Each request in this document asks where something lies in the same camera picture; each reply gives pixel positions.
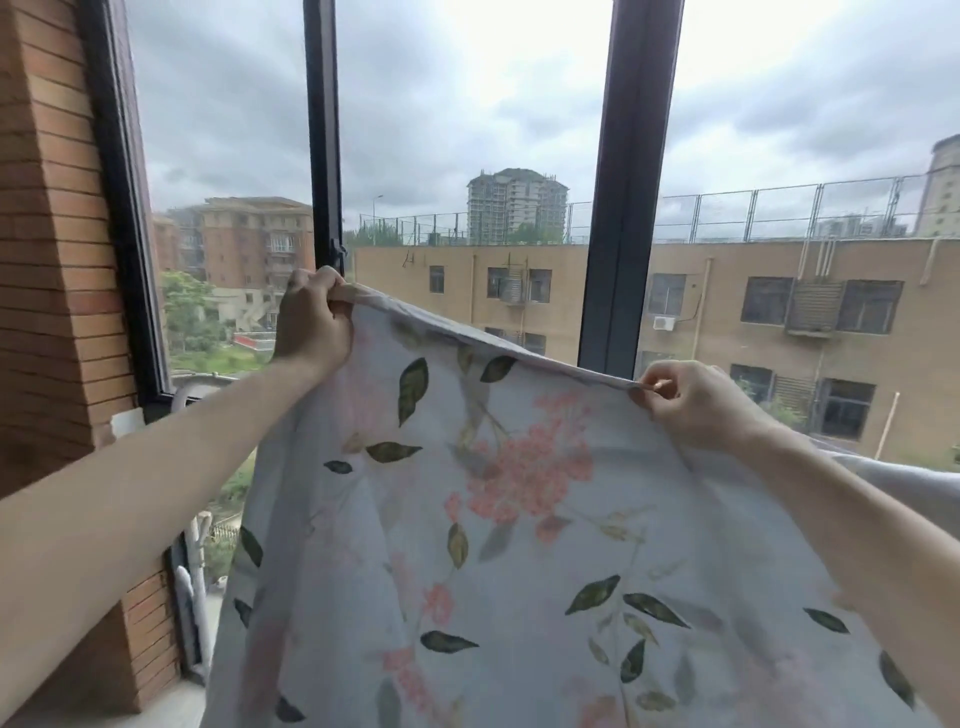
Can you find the plain grey white cloth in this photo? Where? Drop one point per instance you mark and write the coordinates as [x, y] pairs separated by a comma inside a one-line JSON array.
[[907, 487]]

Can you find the person's left forearm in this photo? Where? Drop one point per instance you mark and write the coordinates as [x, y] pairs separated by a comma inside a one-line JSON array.
[[150, 480]]

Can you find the beige high-rise building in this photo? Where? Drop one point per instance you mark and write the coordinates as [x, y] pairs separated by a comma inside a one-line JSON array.
[[941, 187]]

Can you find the white air conditioner unit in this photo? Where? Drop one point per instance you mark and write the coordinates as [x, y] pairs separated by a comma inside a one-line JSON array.
[[664, 323]]

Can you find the person's left thumb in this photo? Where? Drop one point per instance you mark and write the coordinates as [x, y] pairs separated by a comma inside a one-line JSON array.
[[341, 315]]

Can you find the green trees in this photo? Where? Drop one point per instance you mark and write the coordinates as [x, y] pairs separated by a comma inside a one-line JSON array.
[[187, 319]]

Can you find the person's right hand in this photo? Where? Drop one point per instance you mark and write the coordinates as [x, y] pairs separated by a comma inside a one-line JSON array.
[[705, 409]]

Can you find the wide black window post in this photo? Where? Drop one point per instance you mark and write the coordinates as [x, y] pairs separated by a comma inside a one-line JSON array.
[[630, 187]]

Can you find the floral leaf print cloth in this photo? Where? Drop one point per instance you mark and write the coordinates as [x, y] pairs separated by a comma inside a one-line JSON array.
[[525, 562]]

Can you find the white wall box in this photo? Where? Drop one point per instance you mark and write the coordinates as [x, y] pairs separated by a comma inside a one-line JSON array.
[[126, 424]]

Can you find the black window frame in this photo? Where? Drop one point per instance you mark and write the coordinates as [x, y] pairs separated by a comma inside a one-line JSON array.
[[124, 187]]

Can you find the person's right thumb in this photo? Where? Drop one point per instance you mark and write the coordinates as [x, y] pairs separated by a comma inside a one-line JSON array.
[[651, 405]]

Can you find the white pipes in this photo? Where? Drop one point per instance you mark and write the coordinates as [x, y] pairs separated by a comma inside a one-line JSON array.
[[191, 592]]

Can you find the red brown apartment building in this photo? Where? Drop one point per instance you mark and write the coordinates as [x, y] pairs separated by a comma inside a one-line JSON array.
[[251, 255]]

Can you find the person's right forearm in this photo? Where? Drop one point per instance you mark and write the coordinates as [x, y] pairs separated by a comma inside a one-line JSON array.
[[862, 555]]

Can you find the thin black window mullion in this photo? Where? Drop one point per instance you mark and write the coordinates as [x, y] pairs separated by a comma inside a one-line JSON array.
[[324, 127]]

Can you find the person's left hand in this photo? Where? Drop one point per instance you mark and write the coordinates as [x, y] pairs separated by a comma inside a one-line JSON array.
[[311, 326]]

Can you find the tall grey tower building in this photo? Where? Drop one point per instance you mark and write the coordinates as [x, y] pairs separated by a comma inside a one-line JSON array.
[[516, 206]]

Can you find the long tan building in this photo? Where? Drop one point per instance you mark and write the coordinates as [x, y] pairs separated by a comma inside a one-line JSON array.
[[810, 330]]

